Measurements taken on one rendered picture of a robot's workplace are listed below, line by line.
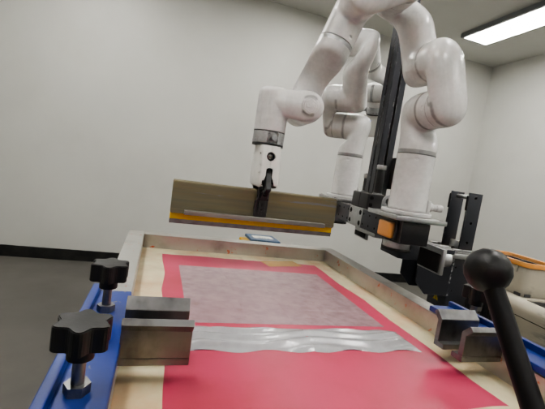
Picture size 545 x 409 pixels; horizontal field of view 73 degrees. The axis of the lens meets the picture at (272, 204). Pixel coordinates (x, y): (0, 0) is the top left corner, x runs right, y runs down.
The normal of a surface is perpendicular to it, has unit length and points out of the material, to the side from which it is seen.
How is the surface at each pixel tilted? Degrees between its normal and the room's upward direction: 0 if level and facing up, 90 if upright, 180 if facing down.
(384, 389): 0
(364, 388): 0
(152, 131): 90
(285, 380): 0
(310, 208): 90
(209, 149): 90
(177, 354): 90
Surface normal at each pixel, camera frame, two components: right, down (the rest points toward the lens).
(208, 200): 0.29, 0.13
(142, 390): 0.15, -0.98
